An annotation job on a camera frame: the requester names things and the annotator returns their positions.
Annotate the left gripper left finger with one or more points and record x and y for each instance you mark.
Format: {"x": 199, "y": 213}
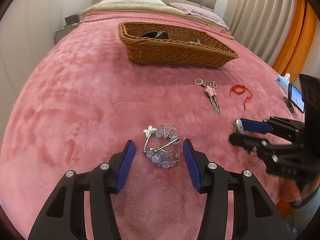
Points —
{"x": 63, "y": 216}

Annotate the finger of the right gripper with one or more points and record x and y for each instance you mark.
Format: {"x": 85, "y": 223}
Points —
{"x": 249, "y": 143}
{"x": 255, "y": 126}

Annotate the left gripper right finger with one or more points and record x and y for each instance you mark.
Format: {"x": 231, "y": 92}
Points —
{"x": 255, "y": 215}

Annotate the small silver object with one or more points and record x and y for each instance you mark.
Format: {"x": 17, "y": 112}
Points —
{"x": 238, "y": 126}

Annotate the pink star keychain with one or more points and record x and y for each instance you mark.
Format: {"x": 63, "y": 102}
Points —
{"x": 210, "y": 91}

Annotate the crystal butterfly hair clip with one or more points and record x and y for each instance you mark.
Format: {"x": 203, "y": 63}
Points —
{"x": 163, "y": 156}

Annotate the black wrist watch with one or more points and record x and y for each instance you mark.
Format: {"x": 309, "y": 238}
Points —
{"x": 156, "y": 35}

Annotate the right hand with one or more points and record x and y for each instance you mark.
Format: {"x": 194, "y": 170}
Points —
{"x": 288, "y": 193}

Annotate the smartphone on stand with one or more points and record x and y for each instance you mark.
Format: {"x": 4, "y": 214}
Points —
{"x": 294, "y": 99}

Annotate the white blue tube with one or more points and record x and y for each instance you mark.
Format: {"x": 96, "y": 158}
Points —
{"x": 283, "y": 82}

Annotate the pink plush blanket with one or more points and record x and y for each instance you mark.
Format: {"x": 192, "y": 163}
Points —
{"x": 86, "y": 99}

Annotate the beige curtain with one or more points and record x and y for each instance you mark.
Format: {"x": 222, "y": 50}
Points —
{"x": 260, "y": 25}

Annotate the pink floral pillow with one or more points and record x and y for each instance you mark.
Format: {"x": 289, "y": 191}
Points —
{"x": 198, "y": 11}

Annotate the brown wicker basket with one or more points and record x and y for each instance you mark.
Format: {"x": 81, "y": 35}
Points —
{"x": 212, "y": 53}

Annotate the beige bed sheet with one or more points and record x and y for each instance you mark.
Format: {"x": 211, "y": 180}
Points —
{"x": 155, "y": 9}

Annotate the white dotted pillow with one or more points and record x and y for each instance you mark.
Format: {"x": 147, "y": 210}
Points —
{"x": 157, "y": 3}

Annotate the grey bedside table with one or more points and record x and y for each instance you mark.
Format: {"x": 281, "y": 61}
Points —
{"x": 63, "y": 31}

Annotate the white wardrobe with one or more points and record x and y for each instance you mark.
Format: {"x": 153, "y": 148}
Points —
{"x": 27, "y": 35}

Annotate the black device on nightstand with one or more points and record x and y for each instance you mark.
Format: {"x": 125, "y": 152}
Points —
{"x": 72, "y": 19}

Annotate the orange door frame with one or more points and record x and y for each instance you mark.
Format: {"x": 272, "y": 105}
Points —
{"x": 297, "y": 45}

